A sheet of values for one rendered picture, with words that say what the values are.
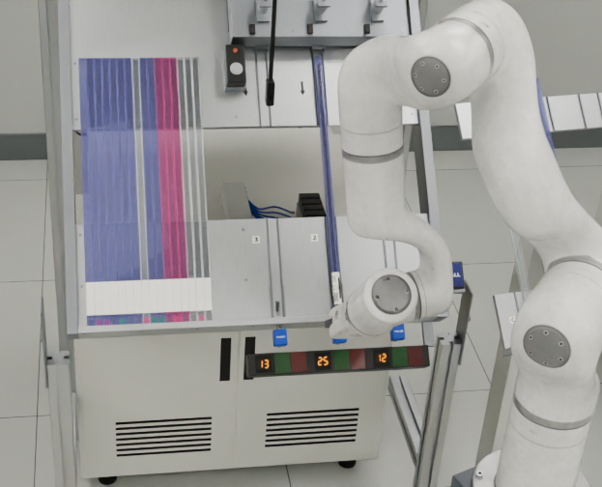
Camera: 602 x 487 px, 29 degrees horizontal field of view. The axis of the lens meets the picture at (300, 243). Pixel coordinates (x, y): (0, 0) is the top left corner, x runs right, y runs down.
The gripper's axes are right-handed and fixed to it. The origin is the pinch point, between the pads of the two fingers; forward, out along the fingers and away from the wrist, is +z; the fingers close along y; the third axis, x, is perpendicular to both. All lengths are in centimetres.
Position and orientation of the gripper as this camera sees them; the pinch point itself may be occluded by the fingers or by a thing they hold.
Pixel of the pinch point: (350, 327)
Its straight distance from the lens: 204.5
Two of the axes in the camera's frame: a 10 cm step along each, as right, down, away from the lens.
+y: 9.9, -0.4, 1.7
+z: -1.6, 2.2, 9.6
